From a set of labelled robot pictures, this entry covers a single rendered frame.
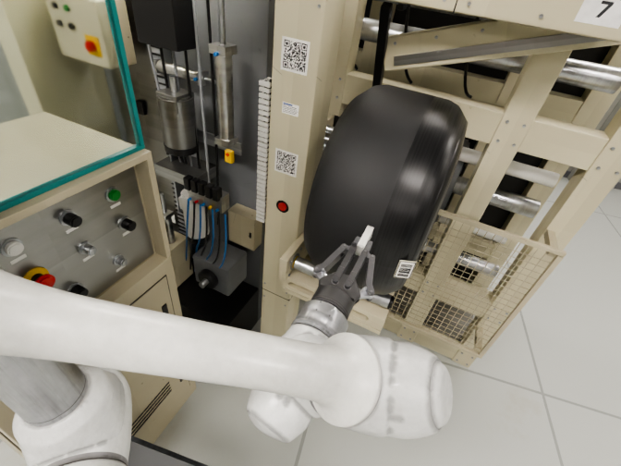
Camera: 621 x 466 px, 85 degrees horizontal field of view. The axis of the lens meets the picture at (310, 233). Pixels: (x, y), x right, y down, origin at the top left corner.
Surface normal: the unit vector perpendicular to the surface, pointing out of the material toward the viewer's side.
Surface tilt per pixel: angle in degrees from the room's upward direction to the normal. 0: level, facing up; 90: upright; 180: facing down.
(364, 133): 37
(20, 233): 90
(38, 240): 90
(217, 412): 0
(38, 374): 83
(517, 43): 90
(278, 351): 14
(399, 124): 28
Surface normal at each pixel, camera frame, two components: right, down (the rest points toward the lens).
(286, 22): -0.43, 0.53
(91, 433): 0.78, 0.07
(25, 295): 0.69, -0.65
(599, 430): 0.12, -0.77
